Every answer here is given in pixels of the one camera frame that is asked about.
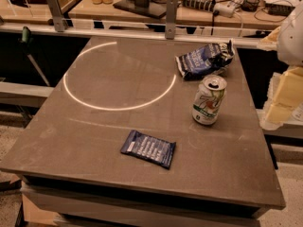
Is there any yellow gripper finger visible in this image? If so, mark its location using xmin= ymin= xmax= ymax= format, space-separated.
xmin=274 ymin=66 xmax=303 ymax=108
xmin=264 ymin=102 xmax=294 ymax=124

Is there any blue chip bag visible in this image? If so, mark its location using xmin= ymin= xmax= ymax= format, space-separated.
xmin=175 ymin=41 xmax=235 ymax=80

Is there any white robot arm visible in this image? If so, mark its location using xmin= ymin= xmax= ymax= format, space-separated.
xmin=265 ymin=1 xmax=303 ymax=124

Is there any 7up soda can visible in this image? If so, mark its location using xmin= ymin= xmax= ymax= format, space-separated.
xmin=192 ymin=75 xmax=227 ymax=125

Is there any black device box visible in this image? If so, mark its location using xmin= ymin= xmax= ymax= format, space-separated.
xmin=265 ymin=4 xmax=294 ymax=16

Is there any white power adapter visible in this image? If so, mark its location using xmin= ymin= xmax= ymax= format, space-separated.
xmin=214 ymin=3 xmax=236 ymax=18

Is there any black power strip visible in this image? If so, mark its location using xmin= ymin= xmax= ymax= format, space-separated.
xmin=182 ymin=0 xmax=215 ymax=12

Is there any dark blue snack packet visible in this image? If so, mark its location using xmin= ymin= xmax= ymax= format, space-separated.
xmin=120 ymin=130 xmax=176 ymax=169

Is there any black monitor stand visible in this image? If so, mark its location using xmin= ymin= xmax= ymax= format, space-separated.
xmin=114 ymin=0 xmax=167 ymax=19

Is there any right metal bracket post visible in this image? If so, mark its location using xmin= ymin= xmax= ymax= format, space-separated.
xmin=165 ymin=0 xmax=178 ymax=40

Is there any metal bracket post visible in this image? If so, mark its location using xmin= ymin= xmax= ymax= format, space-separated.
xmin=46 ymin=0 xmax=67 ymax=32
xmin=165 ymin=0 xmax=178 ymax=40

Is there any left metal bracket post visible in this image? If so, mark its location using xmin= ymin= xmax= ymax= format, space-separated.
xmin=46 ymin=0 xmax=67 ymax=32

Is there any green handled tool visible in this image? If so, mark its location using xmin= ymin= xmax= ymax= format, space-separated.
xmin=18 ymin=26 xmax=50 ymax=86

